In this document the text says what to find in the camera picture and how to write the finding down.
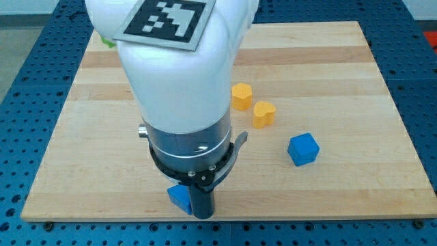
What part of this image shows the grey black tool mount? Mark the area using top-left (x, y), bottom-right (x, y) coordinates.
top-left (138, 111), bottom-right (248, 192)

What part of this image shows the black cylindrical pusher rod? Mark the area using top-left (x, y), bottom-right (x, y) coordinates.
top-left (188, 185), bottom-right (215, 219)

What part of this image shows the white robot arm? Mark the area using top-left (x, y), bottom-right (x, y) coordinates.
top-left (85, 0), bottom-right (259, 219)

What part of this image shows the blue cube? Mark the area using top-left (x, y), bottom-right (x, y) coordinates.
top-left (287, 133), bottom-right (320, 166)

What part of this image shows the blue wedge block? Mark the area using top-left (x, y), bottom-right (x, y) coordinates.
top-left (167, 185), bottom-right (193, 215)

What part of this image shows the yellow heart block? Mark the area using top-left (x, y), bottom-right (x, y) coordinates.
top-left (253, 101), bottom-right (277, 129)

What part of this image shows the yellow hexagon block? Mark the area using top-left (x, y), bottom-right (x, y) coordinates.
top-left (231, 83), bottom-right (253, 111)

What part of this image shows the wooden board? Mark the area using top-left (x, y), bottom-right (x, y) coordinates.
top-left (21, 21), bottom-right (436, 222)

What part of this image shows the black white fiducial marker plate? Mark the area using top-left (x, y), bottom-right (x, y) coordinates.
top-left (113, 0), bottom-right (216, 51)

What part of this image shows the green block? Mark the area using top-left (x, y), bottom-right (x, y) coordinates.
top-left (100, 34), bottom-right (116, 49)

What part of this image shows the red object at edge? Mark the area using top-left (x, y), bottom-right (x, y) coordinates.
top-left (423, 31), bottom-right (437, 53)

